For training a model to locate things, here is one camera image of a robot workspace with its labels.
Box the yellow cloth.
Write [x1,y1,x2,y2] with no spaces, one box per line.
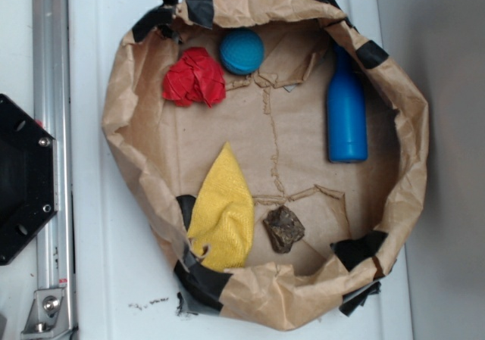
[187,142,255,272]

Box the brown rock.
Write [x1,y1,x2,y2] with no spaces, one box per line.
[263,205,305,254]

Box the red crumpled paper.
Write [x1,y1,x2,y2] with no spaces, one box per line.
[161,47,226,108]

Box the blue golf ball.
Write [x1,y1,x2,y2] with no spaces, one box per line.
[219,29,264,75]

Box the blue plastic bottle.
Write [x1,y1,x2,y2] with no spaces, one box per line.
[327,45,368,163]

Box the brown paper bag bin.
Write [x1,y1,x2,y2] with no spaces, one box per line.
[102,0,429,331]

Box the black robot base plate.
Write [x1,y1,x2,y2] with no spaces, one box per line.
[1,94,57,266]

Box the aluminium rail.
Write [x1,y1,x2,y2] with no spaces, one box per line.
[33,0,79,339]

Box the metal corner bracket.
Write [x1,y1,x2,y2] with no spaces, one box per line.
[20,288,69,339]

